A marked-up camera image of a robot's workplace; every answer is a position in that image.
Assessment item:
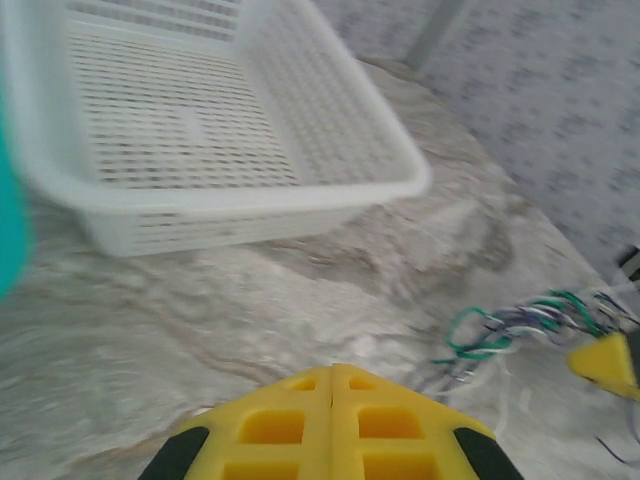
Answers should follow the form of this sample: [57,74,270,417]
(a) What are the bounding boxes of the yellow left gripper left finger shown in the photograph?
[137,364,334,480]

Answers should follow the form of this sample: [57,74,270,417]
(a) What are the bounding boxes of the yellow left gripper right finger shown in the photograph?
[331,363,524,480]

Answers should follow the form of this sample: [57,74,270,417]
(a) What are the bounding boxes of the thin green cable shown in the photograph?
[444,305,516,362]
[524,289,609,336]

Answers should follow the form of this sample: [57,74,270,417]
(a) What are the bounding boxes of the thin white cable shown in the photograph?
[479,299,581,351]

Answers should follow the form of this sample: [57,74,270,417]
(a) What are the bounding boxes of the thin dark purple cable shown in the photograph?
[594,434,640,466]

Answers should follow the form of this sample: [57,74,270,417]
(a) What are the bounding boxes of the thin wires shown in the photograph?
[424,304,566,396]

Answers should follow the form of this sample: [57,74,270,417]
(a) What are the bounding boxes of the white perforated plastic basket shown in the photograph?
[9,0,432,259]

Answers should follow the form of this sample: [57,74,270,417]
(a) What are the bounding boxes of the teal perforated plastic basket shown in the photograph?
[0,74,36,304]

